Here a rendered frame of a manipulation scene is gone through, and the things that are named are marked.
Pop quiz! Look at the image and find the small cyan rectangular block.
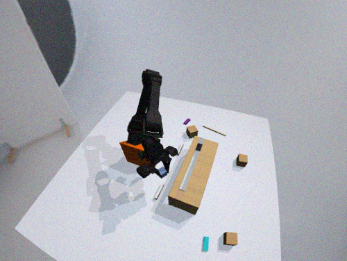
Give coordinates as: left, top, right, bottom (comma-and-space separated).
203, 237, 209, 251

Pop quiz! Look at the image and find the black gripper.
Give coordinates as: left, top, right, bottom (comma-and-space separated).
136, 146, 178, 178

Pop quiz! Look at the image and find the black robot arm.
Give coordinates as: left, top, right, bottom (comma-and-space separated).
126, 69, 164, 161

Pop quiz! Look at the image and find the small blue block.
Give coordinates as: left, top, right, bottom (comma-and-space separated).
158, 167, 167, 178

